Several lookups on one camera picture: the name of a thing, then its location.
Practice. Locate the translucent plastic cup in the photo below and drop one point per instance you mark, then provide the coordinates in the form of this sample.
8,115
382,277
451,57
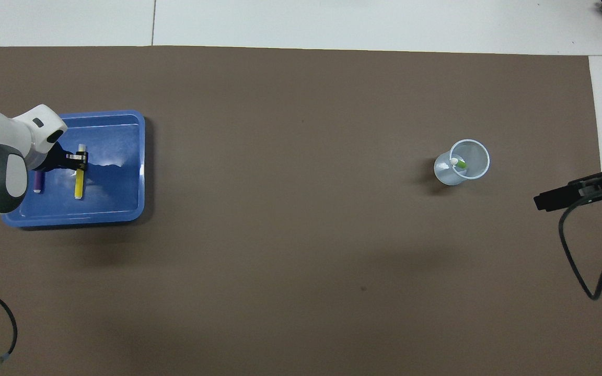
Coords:
442,175

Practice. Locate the blue plastic tray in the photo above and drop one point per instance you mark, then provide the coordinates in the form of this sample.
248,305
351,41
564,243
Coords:
123,198

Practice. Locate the purple marker pen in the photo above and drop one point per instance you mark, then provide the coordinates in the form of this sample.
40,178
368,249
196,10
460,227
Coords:
38,183

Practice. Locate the green test tube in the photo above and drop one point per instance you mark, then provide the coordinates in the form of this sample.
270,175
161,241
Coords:
460,165

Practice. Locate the yellow marker pen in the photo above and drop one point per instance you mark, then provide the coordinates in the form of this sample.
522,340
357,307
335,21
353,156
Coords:
79,185

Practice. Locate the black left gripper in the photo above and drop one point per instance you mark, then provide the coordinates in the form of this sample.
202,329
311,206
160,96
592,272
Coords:
53,159

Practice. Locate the brown table mat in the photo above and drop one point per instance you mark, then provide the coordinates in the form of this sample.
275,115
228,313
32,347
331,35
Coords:
301,235

